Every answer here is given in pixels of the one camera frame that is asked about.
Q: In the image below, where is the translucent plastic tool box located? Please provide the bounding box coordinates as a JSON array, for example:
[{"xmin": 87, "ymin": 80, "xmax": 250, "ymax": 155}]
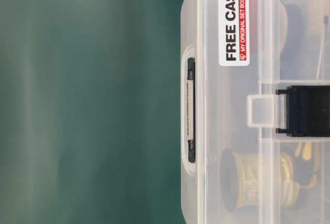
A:
[{"xmin": 180, "ymin": 0, "xmax": 329, "ymax": 223}]

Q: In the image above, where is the black plastic box latch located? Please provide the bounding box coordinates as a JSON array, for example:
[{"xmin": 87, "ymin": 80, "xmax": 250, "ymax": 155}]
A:
[{"xmin": 275, "ymin": 85, "xmax": 329, "ymax": 137}]

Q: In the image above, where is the yellow and black tool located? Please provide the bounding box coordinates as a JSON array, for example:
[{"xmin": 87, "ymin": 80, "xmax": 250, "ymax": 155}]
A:
[{"xmin": 280, "ymin": 142, "xmax": 321, "ymax": 209}]

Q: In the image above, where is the double-ended screwdriver bit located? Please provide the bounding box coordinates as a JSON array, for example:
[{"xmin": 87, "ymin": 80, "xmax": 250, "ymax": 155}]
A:
[{"xmin": 186, "ymin": 57, "xmax": 195, "ymax": 163}]

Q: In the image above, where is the white Free Case label sticker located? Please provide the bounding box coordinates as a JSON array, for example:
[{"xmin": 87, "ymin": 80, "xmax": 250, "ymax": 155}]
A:
[{"xmin": 218, "ymin": 0, "xmax": 250, "ymax": 67}]

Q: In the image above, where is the dark round tape roll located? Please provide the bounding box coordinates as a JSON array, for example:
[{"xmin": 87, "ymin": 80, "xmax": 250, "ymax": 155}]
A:
[{"xmin": 280, "ymin": 4, "xmax": 304, "ymax": 57}]

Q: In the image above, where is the black spool of gold wire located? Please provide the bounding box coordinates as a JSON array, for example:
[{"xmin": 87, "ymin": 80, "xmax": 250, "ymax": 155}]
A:
[{"xmin": 220, "ymin": 149, "xmax": 259, "ymax": 212}]

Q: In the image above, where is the thin white cable tie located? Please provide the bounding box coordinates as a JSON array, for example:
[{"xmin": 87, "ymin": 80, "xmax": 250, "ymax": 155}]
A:
[{"xmin": 316, "ymin": 15, "xmax": 328, "ymax": 79}]

